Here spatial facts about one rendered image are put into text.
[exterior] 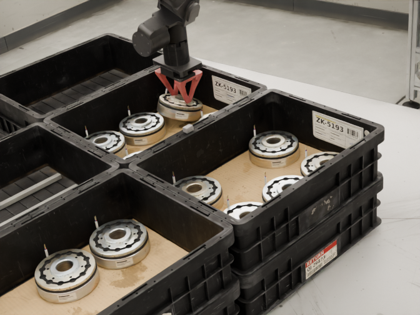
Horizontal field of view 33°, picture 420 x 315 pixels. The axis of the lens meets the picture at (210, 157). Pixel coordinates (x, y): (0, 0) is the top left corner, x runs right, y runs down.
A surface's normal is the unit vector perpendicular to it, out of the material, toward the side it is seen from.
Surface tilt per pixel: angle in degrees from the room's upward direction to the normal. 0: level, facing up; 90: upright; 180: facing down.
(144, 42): 92
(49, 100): 0
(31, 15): 90
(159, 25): 25
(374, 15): 90
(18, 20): 90
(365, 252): 0
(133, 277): 0
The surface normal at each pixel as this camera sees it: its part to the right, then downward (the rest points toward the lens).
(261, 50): -0.11, -0.85
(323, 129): -0.73, 0.42
